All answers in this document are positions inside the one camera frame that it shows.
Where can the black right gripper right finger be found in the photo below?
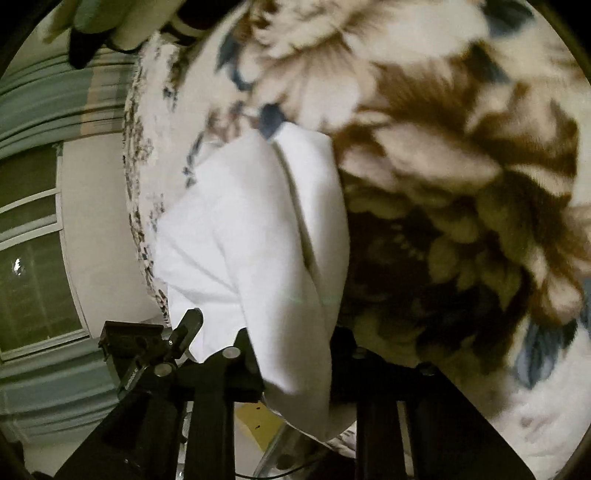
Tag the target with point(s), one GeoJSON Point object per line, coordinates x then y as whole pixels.
{"type": "Point", "coordinates": [414, 423]}

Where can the floral fleece blanket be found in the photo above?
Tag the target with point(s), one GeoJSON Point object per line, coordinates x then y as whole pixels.
{"type": "Point", "coordinates": [461, 132]}

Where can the striped green curtain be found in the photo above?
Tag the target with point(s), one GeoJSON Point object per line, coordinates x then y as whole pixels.
{"type": "Point", "coordinates": [49, 101]}

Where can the black sock white logo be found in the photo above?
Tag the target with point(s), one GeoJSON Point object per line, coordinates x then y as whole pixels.
{"type": "Point", "coordinates": [195, 19]}

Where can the beige sock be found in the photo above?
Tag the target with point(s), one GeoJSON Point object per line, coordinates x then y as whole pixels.
{"type": "Point", "coordinates": [59, 20]}

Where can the window with white frame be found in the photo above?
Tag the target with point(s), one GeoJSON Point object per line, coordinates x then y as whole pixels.
{"type": "Point", "coordinates": [39, 308]}

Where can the white small garment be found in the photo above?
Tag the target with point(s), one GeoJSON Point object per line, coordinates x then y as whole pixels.
{"type": "Point", "coordinates": [259, 243]}

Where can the yellow box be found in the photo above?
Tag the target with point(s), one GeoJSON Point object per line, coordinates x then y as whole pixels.
{"type": "Point", "coordinates": [258, 422]}

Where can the black grey striped sock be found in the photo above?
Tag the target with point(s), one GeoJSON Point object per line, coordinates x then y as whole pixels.
{"type": "Point", "coordinates": [93, 22]}

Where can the cream sock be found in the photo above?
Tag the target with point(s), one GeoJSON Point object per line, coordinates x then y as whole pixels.
{"type": "Point", "coordinates": [140, 22]}

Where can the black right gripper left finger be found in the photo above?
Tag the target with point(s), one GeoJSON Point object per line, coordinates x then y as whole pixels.
{"type": "Point", "coordinates": [177, 425]}

